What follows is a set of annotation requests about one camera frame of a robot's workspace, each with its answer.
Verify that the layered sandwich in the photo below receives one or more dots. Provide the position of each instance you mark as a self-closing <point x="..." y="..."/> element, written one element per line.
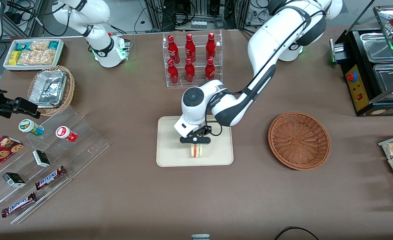
<point x="196" y="151"/>

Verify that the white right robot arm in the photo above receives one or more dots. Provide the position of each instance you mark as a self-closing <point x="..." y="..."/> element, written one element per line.
<point x="99" y="43"/>

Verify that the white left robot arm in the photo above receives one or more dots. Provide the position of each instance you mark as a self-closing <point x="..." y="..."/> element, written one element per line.
<point x="270" y="36"/>

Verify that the cream plastic tray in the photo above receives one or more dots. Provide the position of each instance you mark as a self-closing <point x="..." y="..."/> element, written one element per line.
<point x="169" y="153"/>

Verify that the light wicker basket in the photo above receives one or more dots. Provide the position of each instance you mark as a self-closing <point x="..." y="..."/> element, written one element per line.
<point x="68" y="90"/>

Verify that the brown wicker basket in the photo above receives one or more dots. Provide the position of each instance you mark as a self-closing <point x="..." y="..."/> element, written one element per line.
<point x="298" y="141"/>

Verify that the green sunflower lidded jar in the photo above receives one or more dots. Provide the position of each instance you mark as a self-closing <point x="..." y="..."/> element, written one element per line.
<point x="26" y="125"/>

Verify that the silver foil package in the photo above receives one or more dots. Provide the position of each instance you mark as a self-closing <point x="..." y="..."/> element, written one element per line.
<point x="49" y="74"/>
<point x="46" y="91"/>

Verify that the yellow snack packet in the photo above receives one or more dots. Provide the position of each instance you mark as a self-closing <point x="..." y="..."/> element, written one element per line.
<point x="14" y="57"/>

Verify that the white plastic bin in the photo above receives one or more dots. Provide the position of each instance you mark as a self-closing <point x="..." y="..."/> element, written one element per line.
<point x="33" y="68"/>

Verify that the red lidded small jar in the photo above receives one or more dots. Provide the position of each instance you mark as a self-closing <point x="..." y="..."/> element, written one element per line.
<point x="63" y="132"/>

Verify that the clear rice cracker bag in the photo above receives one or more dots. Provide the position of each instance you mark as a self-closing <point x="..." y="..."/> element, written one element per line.
<point x="39" y="45"/>
<point x="36" y="57"/>

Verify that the teal snack packet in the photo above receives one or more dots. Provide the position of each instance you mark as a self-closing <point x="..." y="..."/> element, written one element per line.
<point x="54" y="45"/>
<point x="22" y="46"/>

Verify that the small dark green box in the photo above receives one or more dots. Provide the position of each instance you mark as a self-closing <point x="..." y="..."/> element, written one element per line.
<point x="13" y="180"/>
<point x="41" y="158"/>

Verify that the red cola bottle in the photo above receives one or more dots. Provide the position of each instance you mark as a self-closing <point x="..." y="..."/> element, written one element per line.
<point x="210" y="70"/>
<point x="172" y="73"/>
<point x="189" y="71"/>
<point x="190" y="46"/>
<point x="172" y="48"/>
<point x="211" y="46"/>

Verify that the clear acrylic stepped stand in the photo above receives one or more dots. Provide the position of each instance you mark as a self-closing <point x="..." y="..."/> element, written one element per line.
<point x="89" y="146"/>

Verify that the Snickers chocolate bar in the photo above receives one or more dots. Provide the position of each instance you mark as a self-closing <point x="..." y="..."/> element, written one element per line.
<point x="49" y="178"/>
<point x="18" y="205"/>

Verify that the grey device edge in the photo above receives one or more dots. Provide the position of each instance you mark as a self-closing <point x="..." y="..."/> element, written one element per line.
<point x="200" y="237"/>

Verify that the clear acrylic bottle rack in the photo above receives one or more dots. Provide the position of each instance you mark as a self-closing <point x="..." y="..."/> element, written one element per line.
<point x="198" y="33"/>

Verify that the white power strip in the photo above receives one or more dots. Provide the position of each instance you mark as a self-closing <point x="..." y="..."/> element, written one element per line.
<point x="199" y="24"/>

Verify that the red emergency stop button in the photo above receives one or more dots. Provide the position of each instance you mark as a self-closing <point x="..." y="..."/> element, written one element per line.
<point x="351" y="76"/>

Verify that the black hot food warmer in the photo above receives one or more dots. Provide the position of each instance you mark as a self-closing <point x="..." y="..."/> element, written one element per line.
<point x="360" y="90"/>

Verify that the stainless steel food pan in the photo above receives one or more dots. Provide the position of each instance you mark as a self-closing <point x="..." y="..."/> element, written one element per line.
<point x="388" y="78"/>
<point x="378" y="46"/>

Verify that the aluminium frame rack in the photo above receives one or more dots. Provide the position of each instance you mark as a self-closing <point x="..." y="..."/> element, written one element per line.
<point x="154" y="13"/>

